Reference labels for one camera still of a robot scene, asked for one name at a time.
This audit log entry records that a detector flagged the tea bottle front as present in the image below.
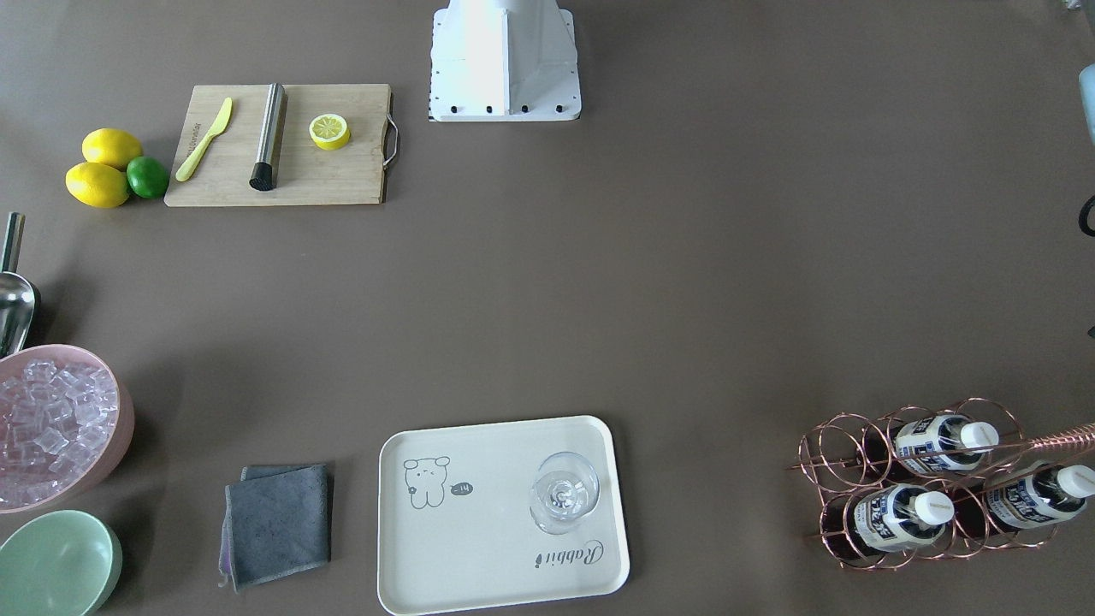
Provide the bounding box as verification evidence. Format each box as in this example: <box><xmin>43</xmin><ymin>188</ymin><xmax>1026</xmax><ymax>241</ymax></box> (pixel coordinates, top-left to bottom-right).
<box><xmin>820</xmin><ymin>483</ymin><xmax>955</xmax><ymax>562</ymax></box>

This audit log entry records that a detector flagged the tea bottle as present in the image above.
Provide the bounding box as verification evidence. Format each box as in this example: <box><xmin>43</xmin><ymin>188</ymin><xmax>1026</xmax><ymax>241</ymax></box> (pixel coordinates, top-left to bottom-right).
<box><xmin>863</xmin><ymin>414</ymin><xmax>1000</xmax><ymax>483</ymax></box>
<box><xmin>820</xmin><ymin>483</ymin><xmax>955</xmax><ymax>562</ymax></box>
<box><xmin>955</xmin><ymin>461</ymin><xmax>1094</xmax><ymax>538</ymax></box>

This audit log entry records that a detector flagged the copper wire bottle basket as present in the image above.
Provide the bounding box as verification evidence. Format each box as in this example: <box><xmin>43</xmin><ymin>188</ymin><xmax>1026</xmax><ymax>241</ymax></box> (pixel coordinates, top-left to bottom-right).
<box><xmin>796</xmin><ymin>397</ymin><xmax>1092</xmax><ymax>571</ymax></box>

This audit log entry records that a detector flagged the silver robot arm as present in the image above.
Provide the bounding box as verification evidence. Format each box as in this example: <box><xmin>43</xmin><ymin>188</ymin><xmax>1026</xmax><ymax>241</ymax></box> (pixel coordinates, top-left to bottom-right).
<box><xmin>1077</xmin><ymin>63</ymin><xmax>1095</xmax><ymax>143</ymax></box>

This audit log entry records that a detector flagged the tea bottle back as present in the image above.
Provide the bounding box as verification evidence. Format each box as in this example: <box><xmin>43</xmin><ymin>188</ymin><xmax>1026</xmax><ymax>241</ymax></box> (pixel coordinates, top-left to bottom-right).
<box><xmin>863</xmin><ymin>414</ymin><xmax>1000</xmax><ymax>483</ymax></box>

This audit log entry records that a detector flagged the tea bottle middle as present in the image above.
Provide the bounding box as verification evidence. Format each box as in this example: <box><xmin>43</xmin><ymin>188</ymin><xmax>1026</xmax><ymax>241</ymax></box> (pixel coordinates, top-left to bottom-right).
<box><xmin>955</xmin><ymin>461</ymin><xmax>1094</xmax><ymax>538</ymax></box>

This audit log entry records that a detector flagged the clear wine glass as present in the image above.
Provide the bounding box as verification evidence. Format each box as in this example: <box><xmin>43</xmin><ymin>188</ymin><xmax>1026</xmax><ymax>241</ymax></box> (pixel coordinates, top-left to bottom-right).
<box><xmin>529</xmin><ymin>451</ymin><xmax>600</xmax><ymax>536</ymax></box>

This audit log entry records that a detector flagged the cream rectangular tray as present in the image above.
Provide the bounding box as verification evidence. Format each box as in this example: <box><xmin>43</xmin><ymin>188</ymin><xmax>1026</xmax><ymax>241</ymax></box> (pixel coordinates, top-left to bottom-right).
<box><xmin>378</xmin><ymin>416</ymin><xmax>630</xmax><ymax>615</ymax></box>

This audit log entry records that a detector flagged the half lemon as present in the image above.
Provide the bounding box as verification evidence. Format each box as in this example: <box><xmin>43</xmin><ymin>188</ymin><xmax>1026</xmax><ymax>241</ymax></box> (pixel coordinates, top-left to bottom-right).
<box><xmin>308</xmin><ymin>113</ymin><xmax>351</xmax><ymax>151</ymax></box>

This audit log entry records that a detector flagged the wooden cutting board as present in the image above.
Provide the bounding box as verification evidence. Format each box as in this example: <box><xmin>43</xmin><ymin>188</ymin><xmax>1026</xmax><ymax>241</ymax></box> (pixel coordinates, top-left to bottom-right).
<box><xmin>164</xmin><ymin>83</ymin><xmax>397</xmax><ymax>207</ymax></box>

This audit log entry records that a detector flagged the steel muddler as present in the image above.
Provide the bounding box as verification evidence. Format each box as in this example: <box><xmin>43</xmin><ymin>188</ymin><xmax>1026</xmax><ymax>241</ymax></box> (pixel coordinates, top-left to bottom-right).
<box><xmin>249</xmin><ymin>83</ymin><xmax>287</xmax><ymax>191</ymax></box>

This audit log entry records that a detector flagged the grey folded cloth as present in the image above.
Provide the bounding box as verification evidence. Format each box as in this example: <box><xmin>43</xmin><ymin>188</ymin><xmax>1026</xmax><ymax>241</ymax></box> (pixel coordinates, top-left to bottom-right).
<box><xmin>219</xmin><ymin>464</ymin><xmax>332</xmax><ymax>593</ymax></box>

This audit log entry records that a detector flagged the yellow plastic knife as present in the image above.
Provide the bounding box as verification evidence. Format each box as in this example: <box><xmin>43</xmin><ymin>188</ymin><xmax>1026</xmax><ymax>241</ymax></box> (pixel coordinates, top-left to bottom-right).
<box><xmin>175</xmin><ymin>98</ymin><xmax>234</xmax><ymax>182</ymax></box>

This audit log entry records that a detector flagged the green lime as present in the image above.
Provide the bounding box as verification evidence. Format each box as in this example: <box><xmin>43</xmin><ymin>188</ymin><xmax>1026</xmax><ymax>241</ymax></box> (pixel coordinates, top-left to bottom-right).
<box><xmin>125</xmin><ymin>156</ymin><xmax>171</xmax><ymax>199</ymax></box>

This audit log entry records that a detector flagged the yellow lemon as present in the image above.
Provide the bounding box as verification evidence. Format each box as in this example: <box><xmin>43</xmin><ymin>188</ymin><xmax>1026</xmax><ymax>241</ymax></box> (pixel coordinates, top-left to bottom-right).
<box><xmin>81</xmin><ymin>127</ymin><xmax>145</xmax><ymax>171</ymax></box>
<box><xmin>65</xmin><ymin>163</ymin><xmax>130</xmax><ymax>208</ymax></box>

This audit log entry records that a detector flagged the pink bowl with ice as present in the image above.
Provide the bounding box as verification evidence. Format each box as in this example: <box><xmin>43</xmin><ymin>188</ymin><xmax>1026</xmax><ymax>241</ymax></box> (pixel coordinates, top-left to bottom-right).
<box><xmin>1</xmin><ymin>346</ymin><xmax>134</xmax><ymax>514</ymax></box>

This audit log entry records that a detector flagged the metal ice scoop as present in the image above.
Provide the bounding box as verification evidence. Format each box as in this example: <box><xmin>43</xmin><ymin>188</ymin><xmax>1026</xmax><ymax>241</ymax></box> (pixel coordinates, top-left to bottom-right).
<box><xmin>1</xmin><ymin>213</ymin><xmax>39</xmax><ymax>358</ymax></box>

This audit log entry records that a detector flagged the green bowl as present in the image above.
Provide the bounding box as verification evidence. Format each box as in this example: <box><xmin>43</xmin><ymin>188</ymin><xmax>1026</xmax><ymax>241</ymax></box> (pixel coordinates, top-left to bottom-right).
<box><xmin>1</xmin><ymin>510</ymin><xmax>122</xmax><ymax>615</ymax></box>

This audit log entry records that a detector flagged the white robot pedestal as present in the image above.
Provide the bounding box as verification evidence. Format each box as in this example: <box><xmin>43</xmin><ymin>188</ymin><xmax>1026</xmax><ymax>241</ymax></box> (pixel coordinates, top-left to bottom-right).
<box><xmin>428</xmin><ymin>1</ymin><xmax>583</xmax><ymax>123</ymax></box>

